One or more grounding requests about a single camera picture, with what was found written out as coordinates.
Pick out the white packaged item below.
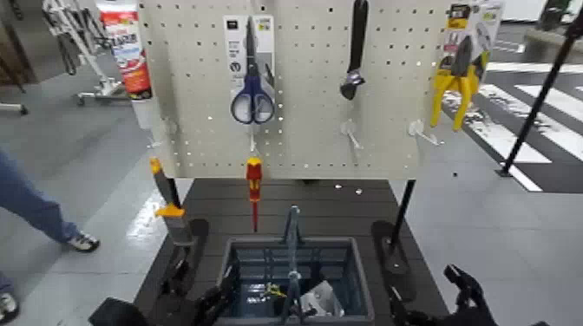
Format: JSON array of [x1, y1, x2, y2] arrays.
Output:
[[300, 279, 346, 318]]

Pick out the grey plastic crate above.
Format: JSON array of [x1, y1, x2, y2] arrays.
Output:
[[216, 205, 376, 326]]

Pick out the dark brown cabinet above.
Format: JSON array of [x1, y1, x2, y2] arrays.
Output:
[[0, 0, 40, 88]]

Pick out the white wheeled rack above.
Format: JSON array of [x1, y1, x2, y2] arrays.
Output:
[[41, 0, 131, 107]]

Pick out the black background object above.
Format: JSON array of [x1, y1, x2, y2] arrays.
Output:
[[537, 0, 575, 32]]

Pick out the black adjustable wrench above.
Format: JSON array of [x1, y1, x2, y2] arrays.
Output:
[[338, 0, 370, 101]]

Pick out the blue scissors on card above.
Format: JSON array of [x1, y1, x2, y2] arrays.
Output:
[[223, 14, 277, 127]]

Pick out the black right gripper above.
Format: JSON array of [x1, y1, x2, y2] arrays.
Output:
[[387, 264, 500, 326]]

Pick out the grey chair base leg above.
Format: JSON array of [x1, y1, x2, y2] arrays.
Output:
[[0, 101, 29, 116]]

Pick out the black tripod pole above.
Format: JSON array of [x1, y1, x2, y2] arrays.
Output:
[[495, 9, 583, 179]]

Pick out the black pegboard stand post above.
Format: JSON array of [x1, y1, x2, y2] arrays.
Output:
[[166, 177, 183, 211], [389, 179, 417, 256]]

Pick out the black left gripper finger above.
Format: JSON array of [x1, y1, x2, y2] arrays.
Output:
[[217, 261, 241, 320], [193, 284, 226, 326]]

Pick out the red yellow screwdriver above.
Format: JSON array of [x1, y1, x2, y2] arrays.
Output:
[[246, 156, 264, 233]]

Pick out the beige metal pegboard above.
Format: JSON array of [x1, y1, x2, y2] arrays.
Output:
[[136, 0, 456, 181]]

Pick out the yellow pliers in package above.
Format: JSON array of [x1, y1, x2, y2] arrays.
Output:
[[429, 0, 506, 132]]

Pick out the white sneaker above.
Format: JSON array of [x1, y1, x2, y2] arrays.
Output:
[[0, 292, 22, 325], [65, 231, 102, 254]]

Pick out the small yellow item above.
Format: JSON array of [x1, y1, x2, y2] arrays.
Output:
[[264, 282, 288, 299]]

